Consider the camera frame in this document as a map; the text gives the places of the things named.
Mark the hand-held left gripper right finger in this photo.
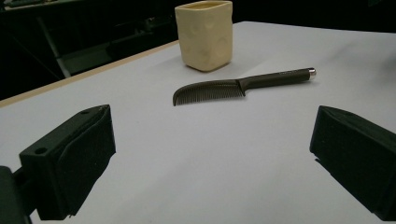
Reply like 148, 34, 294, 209
309, 105, 396, 222

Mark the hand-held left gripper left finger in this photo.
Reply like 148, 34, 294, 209
19, 104, 117, 221

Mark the black comb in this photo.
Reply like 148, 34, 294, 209
172, 67, 318, 107

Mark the cream ceramic cup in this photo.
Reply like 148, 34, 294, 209
174, 0, 233, 73

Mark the white table mat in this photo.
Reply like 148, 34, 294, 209
0, 21, 396, 224

